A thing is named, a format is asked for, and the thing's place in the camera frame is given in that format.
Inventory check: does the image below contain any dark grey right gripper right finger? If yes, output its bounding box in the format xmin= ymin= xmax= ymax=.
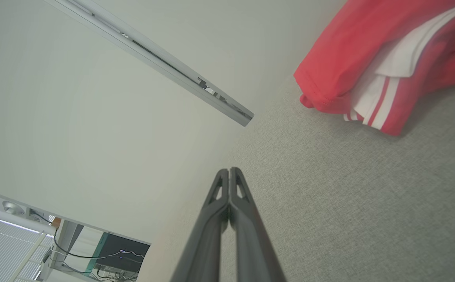
xmin=229 ymin=168 xmax=286 ymax=282

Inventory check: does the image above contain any red t-shirt with white sleeves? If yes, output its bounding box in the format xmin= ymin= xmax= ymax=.
xmin=293 ymin=0 xmax=455 ymax=136

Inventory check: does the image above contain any grey partition post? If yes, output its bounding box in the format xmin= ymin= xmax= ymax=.
xmin=43 ymin=0 xmax=254 ymax=127

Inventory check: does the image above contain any grey fabric sofa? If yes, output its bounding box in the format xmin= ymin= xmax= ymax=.
xmin=137 ymin=74 xmax=455 ymax=282

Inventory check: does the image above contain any white window blind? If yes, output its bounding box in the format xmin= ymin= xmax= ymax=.
xmin=0 ymin=188 xmax=55 ymax=282

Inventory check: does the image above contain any black hanging cable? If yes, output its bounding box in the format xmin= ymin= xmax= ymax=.
xmin=53 ymin=227 xmax=145 ymax=260

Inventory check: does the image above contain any black electronics box with lights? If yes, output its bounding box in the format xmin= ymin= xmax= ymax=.
xmin=94 ymin=232 xmax=150 ymax=273

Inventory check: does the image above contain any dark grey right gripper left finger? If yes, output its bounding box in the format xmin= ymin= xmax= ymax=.
xmin=170 ymin=169 xmax=230 ymax=282

